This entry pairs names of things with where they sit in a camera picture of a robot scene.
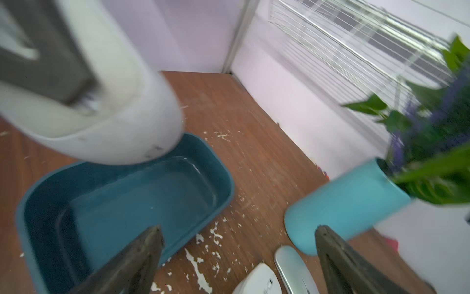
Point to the artificial plant bouquet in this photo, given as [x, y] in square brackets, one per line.
[429, 155]

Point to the silver flat mouse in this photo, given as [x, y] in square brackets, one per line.
[294, 273]

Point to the large white grey mouse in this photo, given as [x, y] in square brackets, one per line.
[72, 80]

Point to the small white mouse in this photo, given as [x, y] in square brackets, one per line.
[261, 280]

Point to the pink toy piece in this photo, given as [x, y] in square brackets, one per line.
[393, 243]

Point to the aluminium frame post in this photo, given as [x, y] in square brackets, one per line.
[246, 18]

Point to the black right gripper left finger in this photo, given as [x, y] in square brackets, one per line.
[131, 271]

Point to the teal ceramic vase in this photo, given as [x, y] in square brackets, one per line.
[350, 204]

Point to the teal plastic storage box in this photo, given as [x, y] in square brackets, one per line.
[77, 218]

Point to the white wire wall shelf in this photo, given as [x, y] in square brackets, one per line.
[372, 49]

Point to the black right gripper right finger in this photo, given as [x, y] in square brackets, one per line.
[347, 272]

